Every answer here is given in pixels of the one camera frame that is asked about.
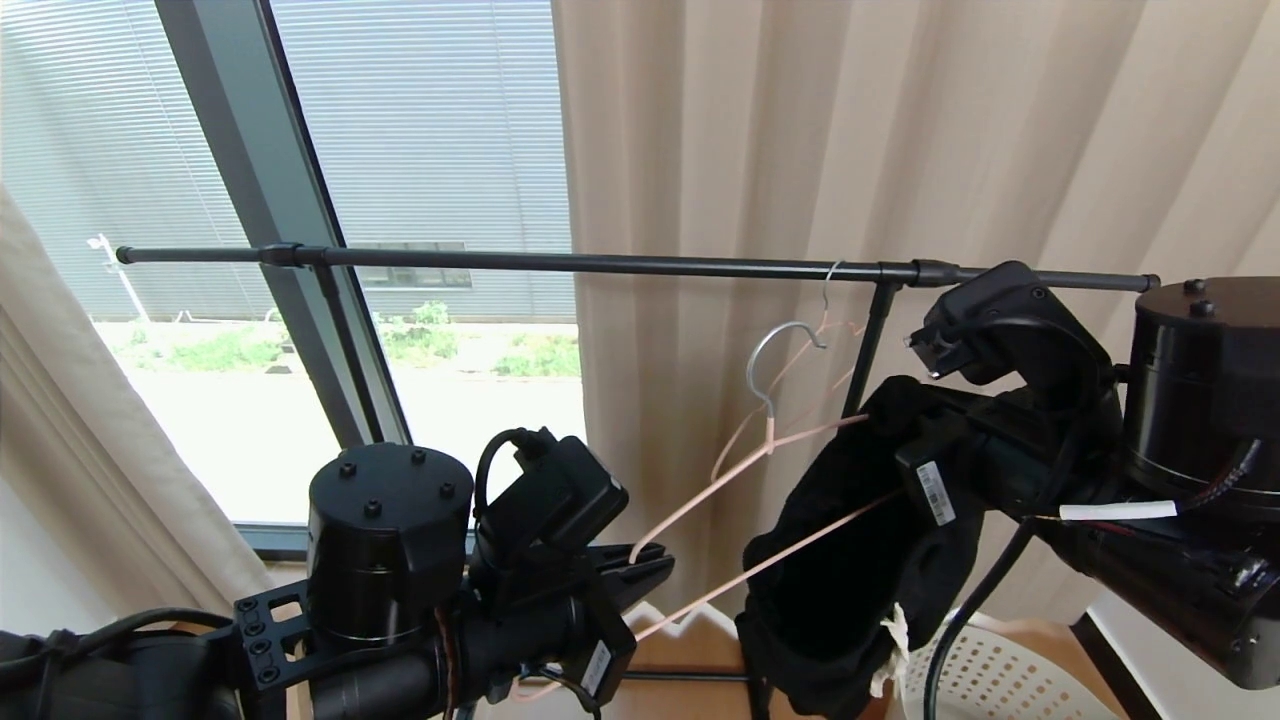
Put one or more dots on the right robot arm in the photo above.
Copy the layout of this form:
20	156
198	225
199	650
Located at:
1200	400

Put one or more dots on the pink clothes hanger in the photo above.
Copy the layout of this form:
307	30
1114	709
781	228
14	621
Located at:
826	300
770	440

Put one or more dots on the white laundry basket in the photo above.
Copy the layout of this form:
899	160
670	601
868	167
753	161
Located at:
1010	680

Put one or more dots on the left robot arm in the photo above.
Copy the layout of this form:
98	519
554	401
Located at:
385	540

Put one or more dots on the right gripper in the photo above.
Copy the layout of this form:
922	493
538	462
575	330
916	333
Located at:
1030	450

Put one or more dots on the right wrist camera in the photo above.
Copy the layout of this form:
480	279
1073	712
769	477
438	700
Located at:
985	320

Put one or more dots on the black clothes rack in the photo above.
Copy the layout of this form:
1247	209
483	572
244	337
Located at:
600	263

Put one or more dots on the beige curtain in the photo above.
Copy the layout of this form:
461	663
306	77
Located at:
100	450
950	130

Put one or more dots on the window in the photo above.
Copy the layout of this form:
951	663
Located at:
440	120

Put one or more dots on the black shorts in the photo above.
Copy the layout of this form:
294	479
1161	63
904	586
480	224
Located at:
840	580

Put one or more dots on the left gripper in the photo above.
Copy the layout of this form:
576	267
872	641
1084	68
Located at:
520	645

